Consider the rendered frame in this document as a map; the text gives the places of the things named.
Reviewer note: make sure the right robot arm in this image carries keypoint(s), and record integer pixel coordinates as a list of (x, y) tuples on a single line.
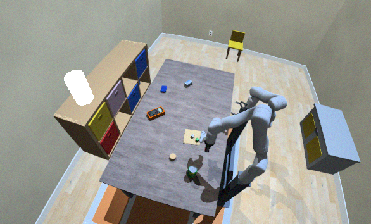
[(276, 102)]

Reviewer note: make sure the green soda can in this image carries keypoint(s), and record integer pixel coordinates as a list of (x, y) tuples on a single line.
[(192, 171)]

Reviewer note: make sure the tan short cylinder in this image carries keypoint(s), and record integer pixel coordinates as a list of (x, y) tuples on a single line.
[(172, 156)]

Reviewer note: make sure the orange digital multimeter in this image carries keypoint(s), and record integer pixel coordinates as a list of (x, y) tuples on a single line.
[(155, 113)]

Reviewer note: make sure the beige flat mat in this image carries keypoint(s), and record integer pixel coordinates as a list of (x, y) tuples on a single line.
[(188, 139)]

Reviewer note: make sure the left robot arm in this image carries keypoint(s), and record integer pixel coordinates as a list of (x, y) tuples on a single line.
[(260, 116)]

